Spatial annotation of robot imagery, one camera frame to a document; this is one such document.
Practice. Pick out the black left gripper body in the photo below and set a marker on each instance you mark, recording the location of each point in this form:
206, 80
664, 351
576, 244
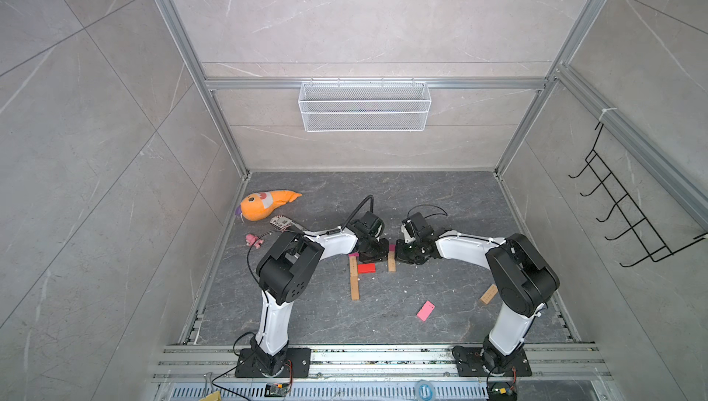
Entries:
377, 252

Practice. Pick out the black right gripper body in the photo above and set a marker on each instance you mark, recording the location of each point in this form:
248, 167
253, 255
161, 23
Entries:
409, 252

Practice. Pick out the wooden block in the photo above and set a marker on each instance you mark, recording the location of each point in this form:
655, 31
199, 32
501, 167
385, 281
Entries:
489, 295
354, 288
391, 262
353, 266

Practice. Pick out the red block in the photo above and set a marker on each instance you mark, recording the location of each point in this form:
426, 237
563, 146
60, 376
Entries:
366, 269

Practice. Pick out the pink block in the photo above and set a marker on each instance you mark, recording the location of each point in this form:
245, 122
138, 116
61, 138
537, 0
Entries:
425, 311

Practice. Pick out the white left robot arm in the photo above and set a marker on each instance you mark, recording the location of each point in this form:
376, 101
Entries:
287, 268

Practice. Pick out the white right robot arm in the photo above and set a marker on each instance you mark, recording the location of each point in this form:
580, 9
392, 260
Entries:
523, 278

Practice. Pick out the small printed packet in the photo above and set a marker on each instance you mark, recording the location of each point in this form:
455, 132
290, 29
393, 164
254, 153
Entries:
283, 223

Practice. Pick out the small pink toy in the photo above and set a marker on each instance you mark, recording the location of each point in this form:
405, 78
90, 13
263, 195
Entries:
253, 241

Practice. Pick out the orange plush toy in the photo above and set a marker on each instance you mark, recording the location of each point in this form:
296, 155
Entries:
258, 206

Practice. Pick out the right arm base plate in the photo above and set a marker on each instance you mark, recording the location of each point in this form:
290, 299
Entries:
470, 362

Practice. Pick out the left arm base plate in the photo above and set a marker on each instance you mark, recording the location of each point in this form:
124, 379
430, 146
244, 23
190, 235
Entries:
255, 363

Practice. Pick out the white wire basket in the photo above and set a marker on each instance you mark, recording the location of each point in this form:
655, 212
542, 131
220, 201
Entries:
372, 106

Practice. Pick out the black wire hook rack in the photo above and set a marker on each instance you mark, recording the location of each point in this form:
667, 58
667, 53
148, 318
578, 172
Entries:
627, 210

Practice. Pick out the aluminium rail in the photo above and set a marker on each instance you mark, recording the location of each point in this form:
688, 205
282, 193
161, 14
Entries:
548, 362

